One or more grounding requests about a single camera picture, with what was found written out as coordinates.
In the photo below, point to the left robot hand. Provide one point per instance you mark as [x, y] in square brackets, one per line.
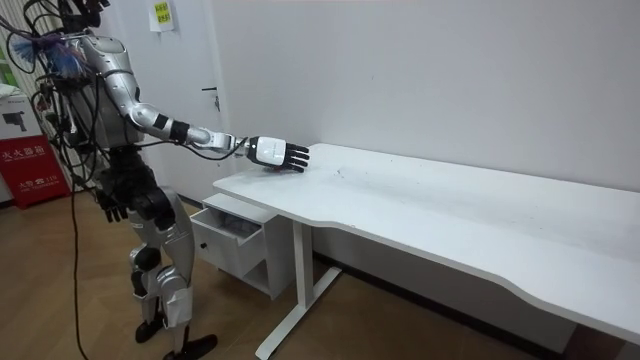
[111, 206]

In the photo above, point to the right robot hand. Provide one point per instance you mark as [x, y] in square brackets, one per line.
[270, 150]

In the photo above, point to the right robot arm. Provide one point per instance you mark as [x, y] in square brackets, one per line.
[145, 116]

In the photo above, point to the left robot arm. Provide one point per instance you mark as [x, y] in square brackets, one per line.
[73, 122]

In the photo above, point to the robot legs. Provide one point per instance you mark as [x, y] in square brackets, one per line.
[172, 240]

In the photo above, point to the grey cloth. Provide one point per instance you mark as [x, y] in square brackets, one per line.
[236, 228]

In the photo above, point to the red fire extinguisher box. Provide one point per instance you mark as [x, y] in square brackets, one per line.
[31, 172]

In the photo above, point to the robot body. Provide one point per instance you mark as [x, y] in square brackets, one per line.
[102, 117]

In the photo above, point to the white small cabinet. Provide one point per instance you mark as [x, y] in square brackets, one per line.
[280, 250]

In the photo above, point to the white door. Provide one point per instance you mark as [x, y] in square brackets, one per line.
[180, 100]

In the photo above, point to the open white cabinet drawer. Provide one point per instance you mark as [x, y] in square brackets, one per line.
[225, 247]

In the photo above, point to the white cardboard box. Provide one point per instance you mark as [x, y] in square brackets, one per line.
[15, 117]

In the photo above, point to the green poster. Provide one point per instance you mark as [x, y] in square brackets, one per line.
[5, 70]

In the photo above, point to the white paper notice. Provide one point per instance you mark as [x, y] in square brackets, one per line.
[161, 16]

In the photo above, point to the white desk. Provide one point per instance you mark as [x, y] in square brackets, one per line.
[450, 210]

